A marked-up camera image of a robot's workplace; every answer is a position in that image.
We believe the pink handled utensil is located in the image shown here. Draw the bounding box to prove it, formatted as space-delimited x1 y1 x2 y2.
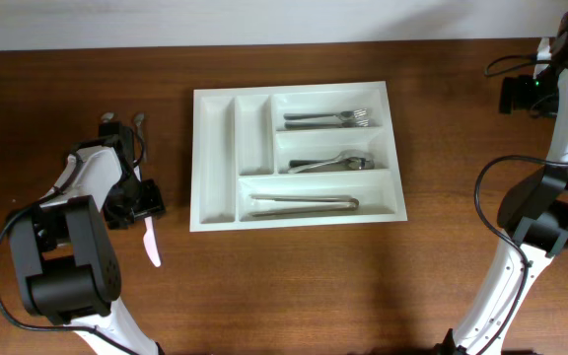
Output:
143 217 162 268

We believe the small metal teaspoon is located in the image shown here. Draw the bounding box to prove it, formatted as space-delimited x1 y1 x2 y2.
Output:
101 111 114 123
134 112 148 163

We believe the dark metal knife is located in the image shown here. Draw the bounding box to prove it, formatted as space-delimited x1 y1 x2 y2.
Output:
250 194 359 204
249 203 359 217

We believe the metal fork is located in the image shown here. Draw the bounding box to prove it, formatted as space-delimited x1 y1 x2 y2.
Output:
284 120 372 130
283 108 369 121

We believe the large metal spoon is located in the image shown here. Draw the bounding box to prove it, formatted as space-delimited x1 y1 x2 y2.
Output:
287 150 376 174
288 157 376 174

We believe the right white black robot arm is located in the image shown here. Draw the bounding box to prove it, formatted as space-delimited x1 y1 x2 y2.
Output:
432 12 568 354

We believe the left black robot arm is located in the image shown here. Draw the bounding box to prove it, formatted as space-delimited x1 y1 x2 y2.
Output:
0 121 165 354

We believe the white plastic cutlery tray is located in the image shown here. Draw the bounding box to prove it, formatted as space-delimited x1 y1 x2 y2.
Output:
189 82 407 232

